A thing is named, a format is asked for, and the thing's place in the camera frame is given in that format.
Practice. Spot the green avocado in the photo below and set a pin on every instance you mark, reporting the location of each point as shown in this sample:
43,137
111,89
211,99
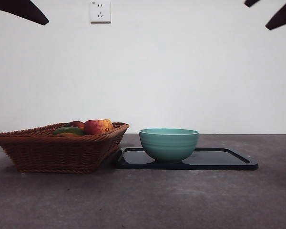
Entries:
68,130

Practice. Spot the white wall socket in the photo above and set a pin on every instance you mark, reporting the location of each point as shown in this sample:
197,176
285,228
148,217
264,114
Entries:
100,12

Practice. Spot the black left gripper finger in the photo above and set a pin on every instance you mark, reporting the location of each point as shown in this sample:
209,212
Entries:
21,8

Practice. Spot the teal ribbed bowl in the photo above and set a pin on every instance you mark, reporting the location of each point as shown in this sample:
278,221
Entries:
169,148

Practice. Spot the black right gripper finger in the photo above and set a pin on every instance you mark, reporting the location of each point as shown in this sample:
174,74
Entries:
284,14
251,2

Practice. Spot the red yellow apple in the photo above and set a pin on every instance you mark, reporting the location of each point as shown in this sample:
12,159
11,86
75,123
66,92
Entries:
97,126

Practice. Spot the dark rectangular tray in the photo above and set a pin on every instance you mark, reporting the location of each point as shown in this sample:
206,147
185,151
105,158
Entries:
217,159

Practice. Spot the brown wicker basket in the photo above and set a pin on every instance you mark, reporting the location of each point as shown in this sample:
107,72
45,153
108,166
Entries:
52,152

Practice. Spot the dark purple plum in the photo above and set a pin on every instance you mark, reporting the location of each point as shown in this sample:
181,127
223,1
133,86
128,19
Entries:
75,124

